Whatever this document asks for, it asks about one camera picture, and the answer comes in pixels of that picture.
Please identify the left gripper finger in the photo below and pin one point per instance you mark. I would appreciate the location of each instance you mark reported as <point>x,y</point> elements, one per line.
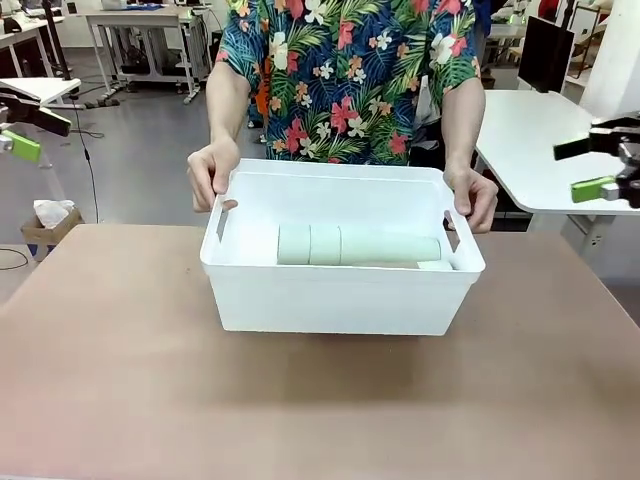
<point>35,116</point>
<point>22,145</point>

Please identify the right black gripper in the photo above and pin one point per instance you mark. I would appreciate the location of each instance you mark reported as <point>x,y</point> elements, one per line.
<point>632,165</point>

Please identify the light green plastic cup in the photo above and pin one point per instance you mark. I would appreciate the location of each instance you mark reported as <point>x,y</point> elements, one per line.
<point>435,265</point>
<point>325,245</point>
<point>390,247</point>
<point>294,245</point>

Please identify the white plastic storage basket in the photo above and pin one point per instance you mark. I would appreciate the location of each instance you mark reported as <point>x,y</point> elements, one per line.
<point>340,300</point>

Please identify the person's left forearm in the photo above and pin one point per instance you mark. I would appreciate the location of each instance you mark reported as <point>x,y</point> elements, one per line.
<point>462,125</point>

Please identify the person's right forearm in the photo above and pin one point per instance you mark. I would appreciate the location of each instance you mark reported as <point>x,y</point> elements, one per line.
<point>227,110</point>

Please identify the person's left hand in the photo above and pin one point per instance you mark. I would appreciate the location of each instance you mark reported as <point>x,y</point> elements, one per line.
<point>477,195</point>

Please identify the person's right hand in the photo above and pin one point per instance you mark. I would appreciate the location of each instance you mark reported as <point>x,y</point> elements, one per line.
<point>210,170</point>

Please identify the white side table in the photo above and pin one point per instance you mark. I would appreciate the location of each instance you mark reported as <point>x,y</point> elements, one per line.
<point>45,87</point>

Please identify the crumpled white paper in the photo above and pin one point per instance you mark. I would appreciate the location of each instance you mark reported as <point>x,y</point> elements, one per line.
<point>52,212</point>

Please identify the black stand pole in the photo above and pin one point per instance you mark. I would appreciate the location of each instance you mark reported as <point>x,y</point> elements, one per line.
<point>55,40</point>

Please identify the white background desk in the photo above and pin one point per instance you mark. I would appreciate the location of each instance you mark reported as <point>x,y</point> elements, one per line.
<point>25,30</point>

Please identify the small cardboard box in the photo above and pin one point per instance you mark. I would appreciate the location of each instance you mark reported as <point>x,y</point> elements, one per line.
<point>55,235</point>

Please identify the black computer monitor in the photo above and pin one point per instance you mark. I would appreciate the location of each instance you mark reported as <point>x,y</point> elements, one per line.
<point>545,52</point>

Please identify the grey metal workbench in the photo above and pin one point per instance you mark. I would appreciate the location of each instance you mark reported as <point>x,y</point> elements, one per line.
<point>140,22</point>

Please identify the person in floral shirt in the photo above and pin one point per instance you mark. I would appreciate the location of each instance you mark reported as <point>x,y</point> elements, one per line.
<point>350,75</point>

